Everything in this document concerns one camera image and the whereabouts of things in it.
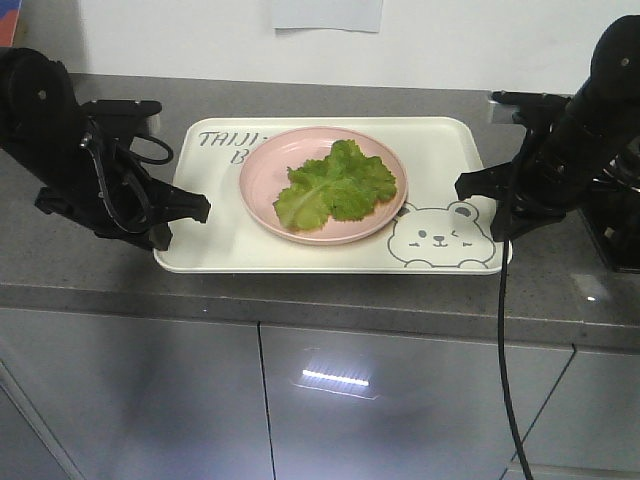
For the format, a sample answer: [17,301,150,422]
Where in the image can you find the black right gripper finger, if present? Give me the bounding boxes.
[454,165,512,200]
[490,199,550,242]

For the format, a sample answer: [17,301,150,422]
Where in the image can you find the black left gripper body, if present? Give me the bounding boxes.
[35,120,173,250]

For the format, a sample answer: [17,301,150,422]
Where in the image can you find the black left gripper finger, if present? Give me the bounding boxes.
[149,222,173,250]
[149,179,210,223]

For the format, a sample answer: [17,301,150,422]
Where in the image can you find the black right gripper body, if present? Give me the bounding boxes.
[509,124,623,223]

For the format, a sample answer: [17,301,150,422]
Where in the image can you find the pink round plate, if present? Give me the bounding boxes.
[240,126,408,245]

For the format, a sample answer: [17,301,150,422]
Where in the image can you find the green lettuce leaf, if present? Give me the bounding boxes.
[273,139,397,232]

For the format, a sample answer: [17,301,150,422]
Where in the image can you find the cream bear serving tray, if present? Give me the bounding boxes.
[155,117,504,275]

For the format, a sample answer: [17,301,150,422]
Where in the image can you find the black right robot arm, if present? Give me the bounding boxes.
[454,15,639,241]

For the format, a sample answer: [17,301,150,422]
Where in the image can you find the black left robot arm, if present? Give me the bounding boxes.
[1,47,211,251]

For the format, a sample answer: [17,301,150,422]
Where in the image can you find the black induction cooktop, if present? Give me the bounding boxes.
[577,144,640,274]

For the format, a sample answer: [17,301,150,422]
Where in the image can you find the grey lower cabinet doors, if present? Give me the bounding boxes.
[0,307,640,480]

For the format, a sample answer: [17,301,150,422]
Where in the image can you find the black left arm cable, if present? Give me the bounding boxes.
[79,132,175,235]

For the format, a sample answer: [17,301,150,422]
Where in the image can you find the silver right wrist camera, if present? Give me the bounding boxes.
[488,90,571,128]

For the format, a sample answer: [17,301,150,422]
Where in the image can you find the white paper on wall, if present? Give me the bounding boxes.
[270,0,383,33]

